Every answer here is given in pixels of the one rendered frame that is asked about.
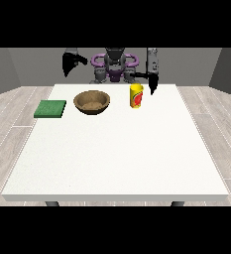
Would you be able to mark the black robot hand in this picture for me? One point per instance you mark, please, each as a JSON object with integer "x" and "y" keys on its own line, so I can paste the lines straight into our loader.
{"x": 152, "y": 82}
{"x": 69, "y": 62}

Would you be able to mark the grey robot trunk purple rings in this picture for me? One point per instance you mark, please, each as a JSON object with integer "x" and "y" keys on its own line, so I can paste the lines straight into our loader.
{"x": 113, "y": 67}

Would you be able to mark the green square pad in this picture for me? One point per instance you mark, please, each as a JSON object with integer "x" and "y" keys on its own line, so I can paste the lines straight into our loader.
{"x": 50, "y": 108}

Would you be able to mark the yellow cup with melon print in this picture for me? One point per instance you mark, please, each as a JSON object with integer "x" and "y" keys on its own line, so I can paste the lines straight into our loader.
{"x": 136, "y": 96}

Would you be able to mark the brown wooden bowl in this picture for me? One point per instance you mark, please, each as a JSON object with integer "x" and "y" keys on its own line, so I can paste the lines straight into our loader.
{"x": 92, "y": 102}

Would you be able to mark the dark table leg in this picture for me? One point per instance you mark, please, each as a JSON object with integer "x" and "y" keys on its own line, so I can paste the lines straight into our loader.
{"x": 177, "y": 203}
{"x": 52, "y": 203}

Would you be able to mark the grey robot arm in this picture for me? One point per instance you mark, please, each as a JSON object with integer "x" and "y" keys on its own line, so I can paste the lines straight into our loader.
{"x": 71, "y": 50}
{"x": 152, "y": 61}

